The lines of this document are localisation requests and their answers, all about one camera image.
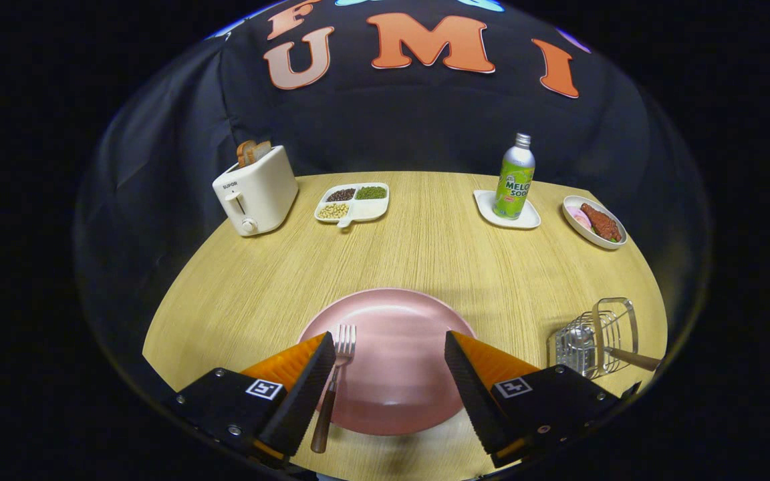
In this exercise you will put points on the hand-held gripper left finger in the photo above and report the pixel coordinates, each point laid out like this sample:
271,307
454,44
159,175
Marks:
305,397

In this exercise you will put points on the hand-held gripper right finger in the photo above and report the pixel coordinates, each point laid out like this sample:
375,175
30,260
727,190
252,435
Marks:
478,397

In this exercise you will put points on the pink round plate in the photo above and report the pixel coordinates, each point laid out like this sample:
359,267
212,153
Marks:
392,361

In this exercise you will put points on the white square coaster tray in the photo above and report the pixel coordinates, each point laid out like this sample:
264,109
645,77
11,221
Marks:
529,220

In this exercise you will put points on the yellow soybeans pile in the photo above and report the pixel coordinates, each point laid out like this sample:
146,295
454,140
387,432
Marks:
333,210

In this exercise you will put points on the white oval bowl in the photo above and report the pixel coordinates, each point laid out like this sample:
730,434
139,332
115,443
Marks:
585,235

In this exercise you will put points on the white divided snack dish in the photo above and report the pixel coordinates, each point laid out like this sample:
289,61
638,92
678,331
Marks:
371,209

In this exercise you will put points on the dark beans pile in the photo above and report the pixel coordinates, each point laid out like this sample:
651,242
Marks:
341,194

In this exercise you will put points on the pink ham slices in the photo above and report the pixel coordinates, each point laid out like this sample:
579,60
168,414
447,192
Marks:
577,215

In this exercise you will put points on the cream toaster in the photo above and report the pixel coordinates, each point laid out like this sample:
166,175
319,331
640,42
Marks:
258,194

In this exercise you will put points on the green soda bottle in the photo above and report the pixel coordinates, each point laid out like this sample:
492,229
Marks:
513,190

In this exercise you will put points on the brown meat piece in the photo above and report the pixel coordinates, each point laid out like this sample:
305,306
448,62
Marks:
602,222

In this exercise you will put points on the green beans pile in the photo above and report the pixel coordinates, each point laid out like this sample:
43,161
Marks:
371,192

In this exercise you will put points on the toasted bread slice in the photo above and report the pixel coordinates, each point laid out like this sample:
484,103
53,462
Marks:
246,152

